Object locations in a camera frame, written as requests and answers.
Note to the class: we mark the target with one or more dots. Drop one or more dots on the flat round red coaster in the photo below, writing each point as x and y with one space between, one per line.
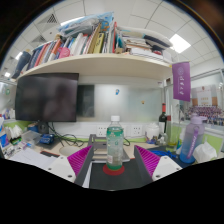
113 172

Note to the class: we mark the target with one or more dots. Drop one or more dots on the white wall outlet row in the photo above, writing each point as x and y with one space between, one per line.
101 130

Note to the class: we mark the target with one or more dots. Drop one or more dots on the black computer monitor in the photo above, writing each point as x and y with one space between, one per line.
46 98

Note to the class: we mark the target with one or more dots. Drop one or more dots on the clear green-labelled drink bottle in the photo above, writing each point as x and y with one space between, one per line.
115 146

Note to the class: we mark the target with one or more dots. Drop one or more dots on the clear plastic container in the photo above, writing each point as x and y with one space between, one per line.
30 136

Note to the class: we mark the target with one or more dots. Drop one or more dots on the crumpled white tissue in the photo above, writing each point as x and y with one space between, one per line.
204 153

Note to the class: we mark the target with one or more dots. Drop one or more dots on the grey metal laptop stand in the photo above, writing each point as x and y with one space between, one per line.
98 150

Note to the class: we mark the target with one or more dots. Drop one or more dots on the wall shelf with books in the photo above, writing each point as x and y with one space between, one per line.
100 65

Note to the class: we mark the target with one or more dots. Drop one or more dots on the white lidded jar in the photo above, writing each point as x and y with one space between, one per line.
152 131

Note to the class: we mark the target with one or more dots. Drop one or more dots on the purple hanging banner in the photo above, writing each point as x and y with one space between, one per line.
181 81

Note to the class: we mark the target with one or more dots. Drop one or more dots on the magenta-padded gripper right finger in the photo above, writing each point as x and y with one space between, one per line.
166 166

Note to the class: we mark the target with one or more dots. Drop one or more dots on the purple translucent water bottle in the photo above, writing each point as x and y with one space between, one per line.
192 140

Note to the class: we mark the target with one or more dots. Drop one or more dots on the blue tissue box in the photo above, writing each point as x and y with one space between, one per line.
6 136

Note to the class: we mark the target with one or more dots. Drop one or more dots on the dark wine bottle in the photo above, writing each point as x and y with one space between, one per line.
162 120

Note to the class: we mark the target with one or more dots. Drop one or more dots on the group photo poster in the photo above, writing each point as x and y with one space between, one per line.
206 110

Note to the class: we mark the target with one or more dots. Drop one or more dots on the black desk mat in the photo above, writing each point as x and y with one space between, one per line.
133 180

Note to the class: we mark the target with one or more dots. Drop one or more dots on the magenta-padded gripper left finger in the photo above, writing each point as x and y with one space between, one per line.
61 168

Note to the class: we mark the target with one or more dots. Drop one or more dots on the small blue box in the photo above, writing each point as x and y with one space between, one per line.
46 139

